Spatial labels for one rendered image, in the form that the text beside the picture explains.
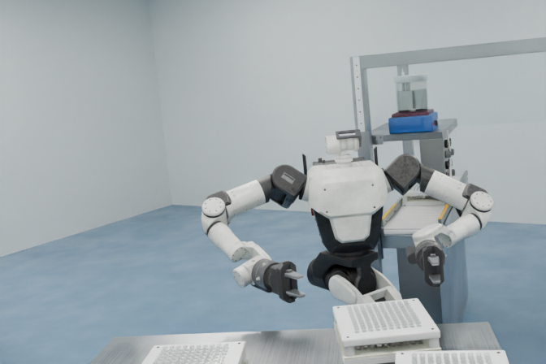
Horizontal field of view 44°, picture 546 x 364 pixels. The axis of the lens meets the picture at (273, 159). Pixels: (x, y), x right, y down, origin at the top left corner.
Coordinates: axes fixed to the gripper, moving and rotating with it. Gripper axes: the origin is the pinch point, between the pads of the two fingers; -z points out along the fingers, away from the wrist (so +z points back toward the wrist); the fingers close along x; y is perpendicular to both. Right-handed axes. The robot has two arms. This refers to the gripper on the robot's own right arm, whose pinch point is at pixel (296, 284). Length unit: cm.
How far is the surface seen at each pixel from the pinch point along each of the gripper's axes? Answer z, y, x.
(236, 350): -15.3, 29.6, 5.9
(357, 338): -31.4, 3.9, 5.8
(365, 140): 77, -96, -26
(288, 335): -1.9, 5.5, 13.1
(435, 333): -42.0, -12.1, 6.3
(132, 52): 628, -208, -100
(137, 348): 22.4, 41.3, 13.2
